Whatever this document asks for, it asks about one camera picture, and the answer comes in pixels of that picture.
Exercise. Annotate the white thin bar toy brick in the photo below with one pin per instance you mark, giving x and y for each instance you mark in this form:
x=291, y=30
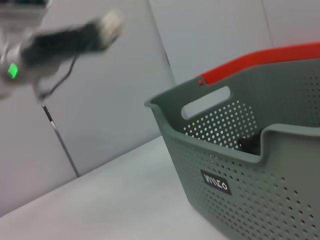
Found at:
x=111, y=25

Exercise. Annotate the black clay teapot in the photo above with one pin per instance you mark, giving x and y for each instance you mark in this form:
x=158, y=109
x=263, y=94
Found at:
x=250, y=145

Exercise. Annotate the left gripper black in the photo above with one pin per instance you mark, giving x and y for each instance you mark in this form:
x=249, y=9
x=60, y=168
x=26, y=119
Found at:
x=62, y=43

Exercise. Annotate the grey-green perforated storage bin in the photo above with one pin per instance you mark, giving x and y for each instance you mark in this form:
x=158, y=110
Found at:
x=250, y=200

